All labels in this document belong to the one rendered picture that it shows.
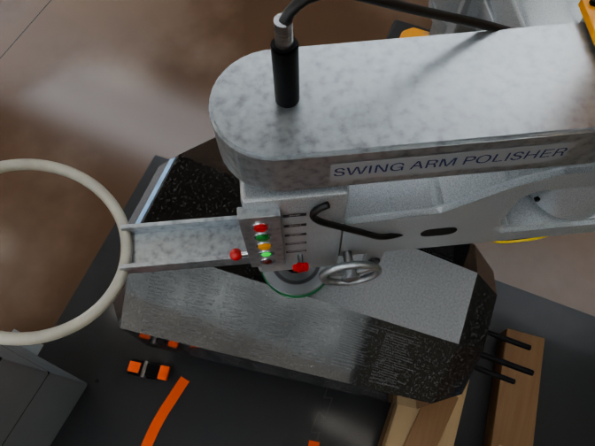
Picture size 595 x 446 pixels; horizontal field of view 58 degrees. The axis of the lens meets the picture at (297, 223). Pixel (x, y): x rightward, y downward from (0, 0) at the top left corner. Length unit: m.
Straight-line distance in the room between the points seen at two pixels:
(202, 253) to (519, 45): 0.90
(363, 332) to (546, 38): 1.00
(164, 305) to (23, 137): 1.66
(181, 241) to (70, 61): 2.12
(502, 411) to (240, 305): 1.22
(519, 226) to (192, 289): 1.00
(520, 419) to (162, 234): 1.64
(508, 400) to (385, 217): 1.46
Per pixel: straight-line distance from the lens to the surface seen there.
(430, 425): 2.24
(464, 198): 1.15
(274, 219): 1.01
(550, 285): 2.79
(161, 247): 1.48
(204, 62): 3.22
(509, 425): 2.46
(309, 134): 0.86
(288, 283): 1.61
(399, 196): 1.16
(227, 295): 1.74
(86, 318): 1.42
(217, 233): 1.47
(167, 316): 1.87
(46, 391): 2.33
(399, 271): 1.70
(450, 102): 0.93
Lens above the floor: 2.44
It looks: 67 degrees down
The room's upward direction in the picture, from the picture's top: 2 degrees counter-clockwise
